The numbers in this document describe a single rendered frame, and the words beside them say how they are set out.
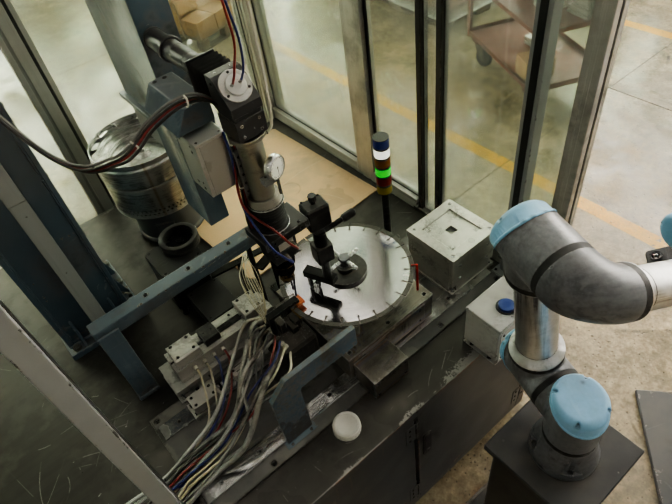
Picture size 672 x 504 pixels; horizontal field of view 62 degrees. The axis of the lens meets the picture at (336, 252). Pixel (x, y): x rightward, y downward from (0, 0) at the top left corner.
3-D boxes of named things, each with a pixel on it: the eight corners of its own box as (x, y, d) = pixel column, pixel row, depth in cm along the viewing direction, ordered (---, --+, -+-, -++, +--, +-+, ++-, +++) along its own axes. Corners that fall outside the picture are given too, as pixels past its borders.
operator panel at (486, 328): (529, 283, 161) (536, 247, 150) (562, 304, 155) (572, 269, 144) (462, 340, 151) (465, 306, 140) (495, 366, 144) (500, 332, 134)
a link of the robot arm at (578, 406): (564, 465, 116) (577, 436, 106) (526, 410, 125) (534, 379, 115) (613, 441, 118) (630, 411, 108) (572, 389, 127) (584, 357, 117)
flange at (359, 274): (316, 278, 145) (315, 271, 144) (339, 249, 151) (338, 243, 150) (353, 293, 141) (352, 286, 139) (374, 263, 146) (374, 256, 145)
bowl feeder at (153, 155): (190, 181, 214) (157, 98, 187) (233, 219, 196) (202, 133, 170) (117, 222, 202) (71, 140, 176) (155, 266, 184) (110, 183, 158)
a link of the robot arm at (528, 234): (533, 415, 125) (534, 269, 84) (496, 362, 135) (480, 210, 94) (580, 390, 125) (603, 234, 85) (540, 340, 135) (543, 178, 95)
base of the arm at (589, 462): (612, 449, 127) (623, 430, 119) (571, 495, 121) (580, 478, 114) (555, 405, 135) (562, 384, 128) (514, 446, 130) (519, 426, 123)
